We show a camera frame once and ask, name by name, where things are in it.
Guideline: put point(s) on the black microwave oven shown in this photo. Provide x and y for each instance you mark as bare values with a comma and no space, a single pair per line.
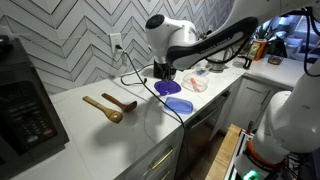
26,110

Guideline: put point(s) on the light wooden slotted spoon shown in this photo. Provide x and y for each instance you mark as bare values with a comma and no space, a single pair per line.
106,111

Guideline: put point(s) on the clear glass pitcher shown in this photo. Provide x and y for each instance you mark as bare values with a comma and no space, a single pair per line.
218,65

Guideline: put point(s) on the gray cabinet door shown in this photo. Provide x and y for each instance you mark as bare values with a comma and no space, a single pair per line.
248,103

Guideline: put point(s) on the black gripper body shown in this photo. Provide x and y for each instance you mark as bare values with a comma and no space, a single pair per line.
166,70

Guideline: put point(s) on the clear plastic food container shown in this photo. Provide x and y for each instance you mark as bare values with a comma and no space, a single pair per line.
186,85

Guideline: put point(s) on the white wall outlet plate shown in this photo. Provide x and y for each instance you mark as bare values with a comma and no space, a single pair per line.
115,38

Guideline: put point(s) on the small clear plastic container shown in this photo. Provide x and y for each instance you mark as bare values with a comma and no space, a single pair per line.
207,68

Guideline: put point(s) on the blue plastic lid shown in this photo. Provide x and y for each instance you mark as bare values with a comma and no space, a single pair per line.
179,105

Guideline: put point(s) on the small dark bowl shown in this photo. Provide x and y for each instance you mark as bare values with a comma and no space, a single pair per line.
275,60

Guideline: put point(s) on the purple translucent plastic lid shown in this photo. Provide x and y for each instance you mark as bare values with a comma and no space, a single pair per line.
167,87

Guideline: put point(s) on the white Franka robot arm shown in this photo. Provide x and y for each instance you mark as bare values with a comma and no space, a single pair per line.
173,33

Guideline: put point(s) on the orange and green package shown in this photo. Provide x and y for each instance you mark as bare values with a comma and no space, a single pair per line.
257,50

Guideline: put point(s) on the black power plug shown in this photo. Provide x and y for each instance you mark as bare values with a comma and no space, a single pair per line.
119,48

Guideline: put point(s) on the green houseplant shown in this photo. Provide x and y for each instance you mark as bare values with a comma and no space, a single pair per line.
266,31

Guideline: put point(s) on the wooden cart top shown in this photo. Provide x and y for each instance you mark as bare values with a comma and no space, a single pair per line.
223,153

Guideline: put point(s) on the perforated metal frame rail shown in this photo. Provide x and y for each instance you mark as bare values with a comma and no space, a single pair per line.
242,141

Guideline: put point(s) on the dark wooden spoon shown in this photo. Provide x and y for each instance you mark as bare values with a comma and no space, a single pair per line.
121,104

